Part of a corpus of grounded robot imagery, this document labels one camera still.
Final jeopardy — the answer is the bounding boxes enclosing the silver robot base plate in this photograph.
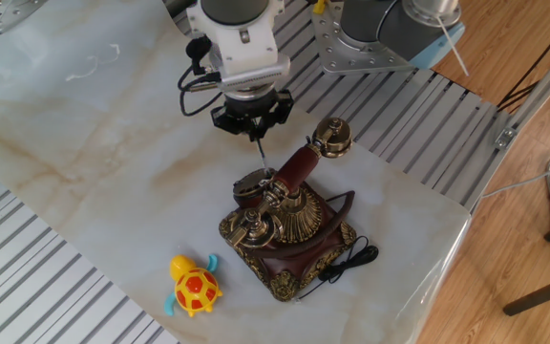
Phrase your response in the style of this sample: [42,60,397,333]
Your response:
[310,0,436,76]

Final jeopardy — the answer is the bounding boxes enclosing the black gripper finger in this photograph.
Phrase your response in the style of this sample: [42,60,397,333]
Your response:
[255,90,295,140]
[210,105,256,138]

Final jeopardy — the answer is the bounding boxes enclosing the brass red phone handset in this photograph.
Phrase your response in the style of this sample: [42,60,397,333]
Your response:
[226,117,354,249]

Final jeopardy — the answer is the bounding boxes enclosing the aluminium frame beam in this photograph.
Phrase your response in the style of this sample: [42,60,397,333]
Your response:
[465,32,550,211]

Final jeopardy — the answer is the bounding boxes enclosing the white zip tie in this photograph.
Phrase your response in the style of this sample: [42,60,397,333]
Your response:
[434,13,471,77]

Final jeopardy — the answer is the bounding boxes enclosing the metal corner bracket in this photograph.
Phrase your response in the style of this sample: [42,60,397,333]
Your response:
[494,126,518,150]

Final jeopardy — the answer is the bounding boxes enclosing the brown handset cord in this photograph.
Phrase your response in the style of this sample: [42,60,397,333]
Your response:
[250,190,356,259]

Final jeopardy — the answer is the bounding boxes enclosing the thin grey cable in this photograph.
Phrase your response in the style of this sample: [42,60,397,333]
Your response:
[479,160,550,200]

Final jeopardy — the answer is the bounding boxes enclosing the antique brass red phone base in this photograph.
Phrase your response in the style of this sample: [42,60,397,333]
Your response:
[218,166,358,303]

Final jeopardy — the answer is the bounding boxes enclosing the black silver ballpoint pen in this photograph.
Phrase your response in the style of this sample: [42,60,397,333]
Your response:
[254,136,270,173]

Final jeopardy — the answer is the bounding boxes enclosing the yellow orange toy turtle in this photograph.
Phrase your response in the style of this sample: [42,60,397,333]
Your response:
[163,253,224,318]

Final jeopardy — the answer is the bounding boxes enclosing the thin black phone line cable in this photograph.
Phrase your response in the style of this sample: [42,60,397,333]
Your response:
[296,235,380,301]

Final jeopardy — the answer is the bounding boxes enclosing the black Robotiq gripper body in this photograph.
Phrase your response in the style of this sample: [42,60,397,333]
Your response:
[224,93,281,123]

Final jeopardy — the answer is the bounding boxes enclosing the black floor cables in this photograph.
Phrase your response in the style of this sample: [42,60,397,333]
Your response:
[497,9,550,114]

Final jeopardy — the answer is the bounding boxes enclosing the glossy marble pattern mat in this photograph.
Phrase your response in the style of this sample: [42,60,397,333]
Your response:
[0,0,472,344]

